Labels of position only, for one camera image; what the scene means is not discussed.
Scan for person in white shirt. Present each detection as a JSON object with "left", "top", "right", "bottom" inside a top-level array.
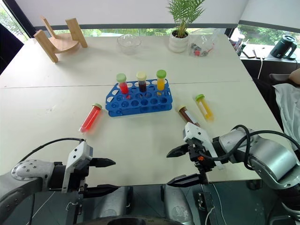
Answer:
[{"left": 272, "top": 67, "right": 300, "bottom": 147}]

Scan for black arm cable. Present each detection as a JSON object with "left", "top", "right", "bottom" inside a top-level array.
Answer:
[
  {"left": 19, "top": 138, "right": 86, "bottom": 165},
  {"left": 198, "top": 125, "right": 300, "bottom": 170}
]

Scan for dark green electric kettle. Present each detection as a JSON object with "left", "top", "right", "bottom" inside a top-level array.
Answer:
[{"left": 270, "top": 34, "right": 298, "bottom": 60}]

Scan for thin white wire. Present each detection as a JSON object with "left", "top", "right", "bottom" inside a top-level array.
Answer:
[{"left": 205, "top": 182, "right": 224, "bottom": 225}]

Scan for white ribbed plant pot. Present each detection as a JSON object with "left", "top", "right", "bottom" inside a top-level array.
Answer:
[{"left": 168, "top": 30, "right": 190, "bottom": 53}]

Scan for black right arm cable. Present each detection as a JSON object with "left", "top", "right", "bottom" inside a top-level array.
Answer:
[{"left": 198, "top": 125, "right": 300, "bottom": 170}]

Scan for dark brown tube cream cap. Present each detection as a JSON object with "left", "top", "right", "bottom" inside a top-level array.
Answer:
[{"left": 135, "top": 71, "right": 148, "bottom": 93}]

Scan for dark rounded robot torso rim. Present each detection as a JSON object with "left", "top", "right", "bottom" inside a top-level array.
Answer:
[{"left": 76, "top": 216, "right": 189, "bottom": 225}]

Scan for wooden curved stand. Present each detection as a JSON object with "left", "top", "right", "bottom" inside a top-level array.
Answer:
[{"left": 33, "top": 15, "right": 89, "bottom": 64}]

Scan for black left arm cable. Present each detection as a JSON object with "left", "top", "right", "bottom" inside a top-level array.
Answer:
[{"left": 19, "top": 138, "right": 86, "bottom": 165}]

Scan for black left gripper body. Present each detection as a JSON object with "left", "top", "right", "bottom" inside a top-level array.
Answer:
[{"left": 68, "top": 158, "right": 93, "bottom": 200}]

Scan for clear plastic bag with parts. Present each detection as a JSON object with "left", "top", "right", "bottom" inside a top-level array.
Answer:
[{"left": 187, "top": 29, "right": 221, "bottom": 57}]

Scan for white charging cable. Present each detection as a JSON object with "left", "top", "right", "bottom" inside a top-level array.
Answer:
[{"left": 257, "top": 57, "right": 265, "bottom": 80}]

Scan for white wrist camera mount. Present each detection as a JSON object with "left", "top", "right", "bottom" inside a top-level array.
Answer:
[
  {"left": 61, "top": 141, "right": 94, "bottom": 194},
  {"left": 182, "top": 121, "right": 225, "bottom": 171}
]

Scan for green palm plant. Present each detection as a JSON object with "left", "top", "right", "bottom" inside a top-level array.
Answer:
[{"left": 166, "top": 0, "right": 206, "bottom": 38}]

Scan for brown labelled tube cream cap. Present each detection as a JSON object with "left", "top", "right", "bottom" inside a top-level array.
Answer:
[{"left": 177, "top": 105, "right": 201, "bottom": 128}]

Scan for orange liquid tube green cap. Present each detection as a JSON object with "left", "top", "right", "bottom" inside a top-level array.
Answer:
[{"left": 156, "top": 69, "right": 167, "bottom": 91}]

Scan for yellow labelled tube green cap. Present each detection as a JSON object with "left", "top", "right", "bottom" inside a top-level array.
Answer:
[{"left": 195, "top": 94, "right": 215, "bottom": 122}]

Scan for small bottles on counter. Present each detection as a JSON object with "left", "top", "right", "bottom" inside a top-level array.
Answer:
[{"left": 230, "top": 34, "right": 246, "bottom": 56}]

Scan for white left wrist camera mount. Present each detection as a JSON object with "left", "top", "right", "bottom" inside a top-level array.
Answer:
[{"left": 61, "top": 141, "right": 94, "bottom": 194}]

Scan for red liquid tube green cap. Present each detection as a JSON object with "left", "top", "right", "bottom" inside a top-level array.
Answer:
[
  {"left": 116, "top": 73, "right": 129, "bottom": 95},
  {"left": 78, "top": 103, "right": 103, "bottom": 135}
]

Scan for clear glass bowl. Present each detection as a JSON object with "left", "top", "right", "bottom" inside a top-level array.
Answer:
[{"left": 116, "top": 33, "right": 143, "bottom": 55}]

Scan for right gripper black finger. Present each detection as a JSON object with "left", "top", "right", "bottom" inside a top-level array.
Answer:
[
  {"left": 166, "top": 143, "right": 189, "bottom": 158},
  {"left": 167, "top": 173, "right": 203, "bottom": 188}
]

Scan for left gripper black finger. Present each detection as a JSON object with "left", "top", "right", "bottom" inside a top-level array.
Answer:
[
  {"left": 83, "top": 184, "right": 121, "bottom": 198},
  {"left": 90, "top": 157, "right": 116, "bottom": 168}
]

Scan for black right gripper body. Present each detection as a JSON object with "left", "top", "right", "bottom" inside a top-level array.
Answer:
[{"left": 187, "top": 142, "right": 217, "bottom": 185}]

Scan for dark chair armrest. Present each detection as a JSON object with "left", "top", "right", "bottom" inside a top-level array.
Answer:
[{"left": 269, "top": 73, "right": 292, "bottom": 83}]

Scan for blue plastic test tube rack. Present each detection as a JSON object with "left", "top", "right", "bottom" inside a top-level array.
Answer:
[{"left": 105, "top": 79, "right": 173, "bottom": 117}]

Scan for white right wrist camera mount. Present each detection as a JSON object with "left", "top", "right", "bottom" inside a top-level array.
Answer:
[{"left": 182, "top": 121, "right": 225, "bottom": 171}]

